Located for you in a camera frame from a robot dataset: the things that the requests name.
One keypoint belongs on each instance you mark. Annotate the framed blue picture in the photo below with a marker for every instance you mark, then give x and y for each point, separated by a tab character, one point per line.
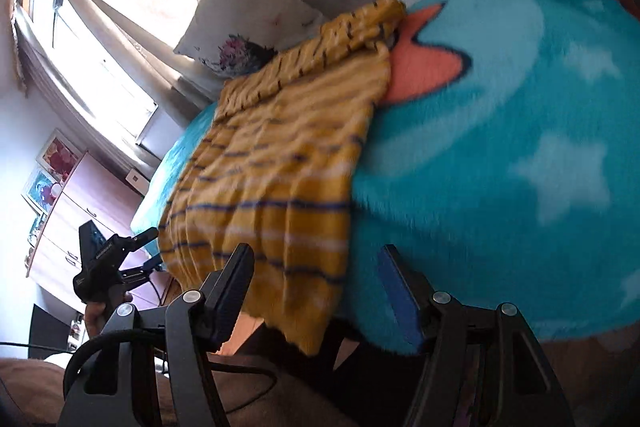
42	189

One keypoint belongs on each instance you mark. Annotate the person's brown pants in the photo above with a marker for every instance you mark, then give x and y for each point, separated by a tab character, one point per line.
300	387

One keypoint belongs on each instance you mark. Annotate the turquoise star blanket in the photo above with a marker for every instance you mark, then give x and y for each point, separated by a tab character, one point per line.
475	157

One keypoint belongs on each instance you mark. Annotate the black box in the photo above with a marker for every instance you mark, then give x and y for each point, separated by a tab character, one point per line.
50	327

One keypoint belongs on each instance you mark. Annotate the person's left hand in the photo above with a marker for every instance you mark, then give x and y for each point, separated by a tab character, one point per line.
94	319

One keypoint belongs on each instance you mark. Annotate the window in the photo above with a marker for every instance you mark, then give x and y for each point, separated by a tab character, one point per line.
75	37

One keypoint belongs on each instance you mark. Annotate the lilac dresser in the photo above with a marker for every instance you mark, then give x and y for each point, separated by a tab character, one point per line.
65	217

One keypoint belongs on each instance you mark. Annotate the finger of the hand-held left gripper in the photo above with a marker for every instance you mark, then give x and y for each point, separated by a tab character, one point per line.
142	239
145	269

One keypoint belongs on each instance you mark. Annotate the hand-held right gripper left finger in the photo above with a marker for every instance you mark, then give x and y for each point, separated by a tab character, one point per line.
230	302

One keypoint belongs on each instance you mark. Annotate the yellow striped sweater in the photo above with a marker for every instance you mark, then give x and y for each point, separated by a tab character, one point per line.
280	167

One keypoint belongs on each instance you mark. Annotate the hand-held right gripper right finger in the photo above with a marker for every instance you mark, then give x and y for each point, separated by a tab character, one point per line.
400	302

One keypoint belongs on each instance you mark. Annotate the white wall switch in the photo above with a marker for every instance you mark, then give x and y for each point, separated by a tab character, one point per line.
136	181

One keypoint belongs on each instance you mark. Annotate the framed red flower picture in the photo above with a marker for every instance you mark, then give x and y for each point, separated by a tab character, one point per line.
60	154

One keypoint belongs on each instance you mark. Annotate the white floral pillow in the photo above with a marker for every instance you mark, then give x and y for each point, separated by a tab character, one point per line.
240	7

